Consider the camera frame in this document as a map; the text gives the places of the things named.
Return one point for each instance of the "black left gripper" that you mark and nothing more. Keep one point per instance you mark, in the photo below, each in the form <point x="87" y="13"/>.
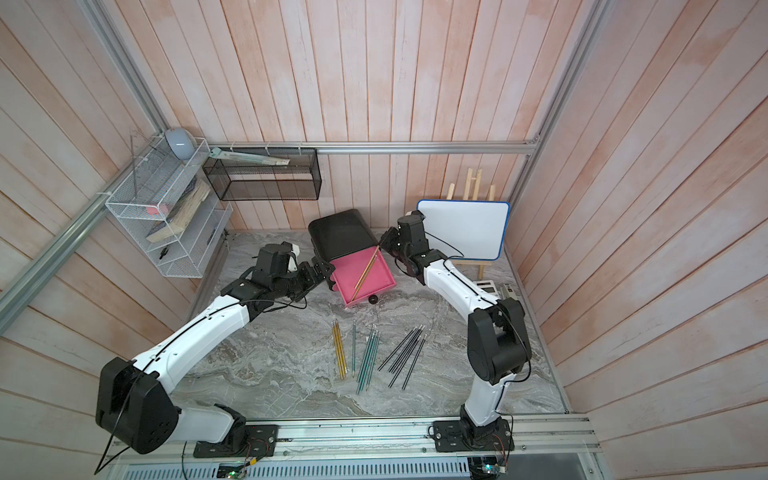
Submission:
<point x="311" y="279"/>

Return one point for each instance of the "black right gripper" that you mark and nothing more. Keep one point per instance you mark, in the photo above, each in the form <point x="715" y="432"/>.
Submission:
<point x="387" y="240"/>

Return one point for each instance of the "black drawer cabinet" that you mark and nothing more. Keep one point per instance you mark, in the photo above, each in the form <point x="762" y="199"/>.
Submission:
<point x="340" y="234"/>

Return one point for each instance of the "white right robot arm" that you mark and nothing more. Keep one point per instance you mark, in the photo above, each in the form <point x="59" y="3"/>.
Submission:
<point x="498" y="345"/>

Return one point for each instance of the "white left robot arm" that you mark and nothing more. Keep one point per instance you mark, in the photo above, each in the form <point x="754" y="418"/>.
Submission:
<point x="134" y="397"/>

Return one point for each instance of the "wooden easel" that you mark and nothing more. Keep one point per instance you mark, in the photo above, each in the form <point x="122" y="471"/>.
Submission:
<point x="471" y="192"/>

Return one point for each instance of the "white calculator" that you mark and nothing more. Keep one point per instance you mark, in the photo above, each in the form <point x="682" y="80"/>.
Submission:
<point x="489" y="287"/>

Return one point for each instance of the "single green pencil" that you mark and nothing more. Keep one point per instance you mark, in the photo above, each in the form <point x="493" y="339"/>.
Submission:
<point x="353" y="347"/>

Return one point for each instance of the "black pencil bundle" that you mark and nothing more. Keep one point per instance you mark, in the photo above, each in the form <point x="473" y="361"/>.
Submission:
<point x="403" y="353"/>

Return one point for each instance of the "yellow pencil bundle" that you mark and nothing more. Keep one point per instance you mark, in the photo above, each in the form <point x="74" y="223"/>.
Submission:
<point x="339" y="350"/>

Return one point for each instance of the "book on shelf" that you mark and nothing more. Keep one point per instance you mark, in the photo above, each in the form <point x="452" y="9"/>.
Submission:
<point x="182" y="213"/>

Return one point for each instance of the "green pencil bundle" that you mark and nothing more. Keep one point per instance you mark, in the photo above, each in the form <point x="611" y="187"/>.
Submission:
<point x="369" y="360"/>

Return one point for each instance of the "paper on black basket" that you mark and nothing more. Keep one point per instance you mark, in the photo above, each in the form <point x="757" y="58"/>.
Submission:
<point x="232" y="157"/>

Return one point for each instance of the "grey computer mouse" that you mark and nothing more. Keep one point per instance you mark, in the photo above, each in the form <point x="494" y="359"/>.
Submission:
<point x="181" y="142"/>

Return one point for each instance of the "white board with blue frame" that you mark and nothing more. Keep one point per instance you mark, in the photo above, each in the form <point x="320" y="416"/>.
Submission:
<point x="470" y="230"/>

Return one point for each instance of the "black wire mesh basket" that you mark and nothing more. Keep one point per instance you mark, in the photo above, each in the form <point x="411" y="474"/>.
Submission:
<point x="301" y="180"/>

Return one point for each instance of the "white wire mesh shelf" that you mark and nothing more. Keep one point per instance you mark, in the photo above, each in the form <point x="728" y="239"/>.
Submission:
<point x="170" y="210"/>

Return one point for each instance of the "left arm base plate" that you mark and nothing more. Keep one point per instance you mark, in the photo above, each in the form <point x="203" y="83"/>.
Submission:
<point x="245" y="441"/>

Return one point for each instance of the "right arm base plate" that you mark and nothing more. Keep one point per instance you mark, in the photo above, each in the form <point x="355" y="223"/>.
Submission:
<point x="461" y="435"/>

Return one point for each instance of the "aluminium frame rail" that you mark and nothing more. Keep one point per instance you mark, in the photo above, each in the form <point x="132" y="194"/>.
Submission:
<point x="38" y="273"/>

